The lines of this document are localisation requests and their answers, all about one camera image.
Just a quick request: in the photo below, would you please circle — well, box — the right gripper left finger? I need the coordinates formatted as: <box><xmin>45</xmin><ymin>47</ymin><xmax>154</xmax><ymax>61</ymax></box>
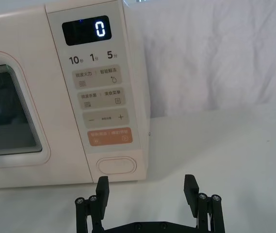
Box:
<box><xmin>74</xmin><ymin>176</ymin><xmax>110</xmax><ymax>233</ymax></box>

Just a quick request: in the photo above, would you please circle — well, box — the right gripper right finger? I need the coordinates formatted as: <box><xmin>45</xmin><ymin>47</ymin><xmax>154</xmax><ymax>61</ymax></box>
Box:
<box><xmin>183</xmin><ymin>174</ymin><xmax>225</xmax><ymax>233</ymax></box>

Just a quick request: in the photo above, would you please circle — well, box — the white table cloth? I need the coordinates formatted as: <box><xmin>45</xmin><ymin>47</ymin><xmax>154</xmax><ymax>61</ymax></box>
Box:
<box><xmin>0</xmin><ymin>104</ymin><xmax>276</xmax><ymax>233</ymax></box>

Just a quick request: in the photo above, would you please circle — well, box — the oven control panel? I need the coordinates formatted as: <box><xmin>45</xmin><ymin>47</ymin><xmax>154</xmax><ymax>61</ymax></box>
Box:
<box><xmin>45</xmin><ymin>0</ymin><xmax>145</xmax><ymax>183</ymax></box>

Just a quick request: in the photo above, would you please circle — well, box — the white curtain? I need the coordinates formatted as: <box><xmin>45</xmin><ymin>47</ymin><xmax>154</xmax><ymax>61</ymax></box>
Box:
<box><xmin>122</xmin><ymin>0</ymin><xmax>276</xmax><ymax>120</ymax></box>

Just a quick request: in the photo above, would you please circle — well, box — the cream microwave oven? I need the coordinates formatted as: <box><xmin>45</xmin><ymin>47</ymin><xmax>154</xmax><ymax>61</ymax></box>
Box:
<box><xmin>0</xmin><ymin>0</ymin><xmax>151</xmax><ymax>190</ymax></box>

